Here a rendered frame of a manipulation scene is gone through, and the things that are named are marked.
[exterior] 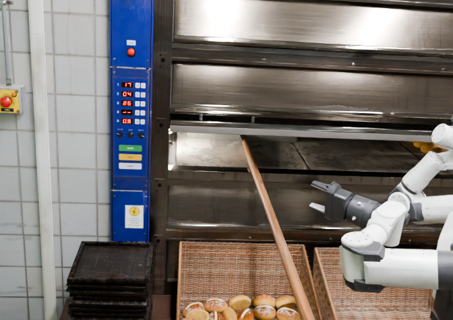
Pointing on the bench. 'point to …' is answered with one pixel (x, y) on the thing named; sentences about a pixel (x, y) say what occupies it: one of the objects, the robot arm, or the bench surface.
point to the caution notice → (134, 216)
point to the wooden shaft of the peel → (280, 240)
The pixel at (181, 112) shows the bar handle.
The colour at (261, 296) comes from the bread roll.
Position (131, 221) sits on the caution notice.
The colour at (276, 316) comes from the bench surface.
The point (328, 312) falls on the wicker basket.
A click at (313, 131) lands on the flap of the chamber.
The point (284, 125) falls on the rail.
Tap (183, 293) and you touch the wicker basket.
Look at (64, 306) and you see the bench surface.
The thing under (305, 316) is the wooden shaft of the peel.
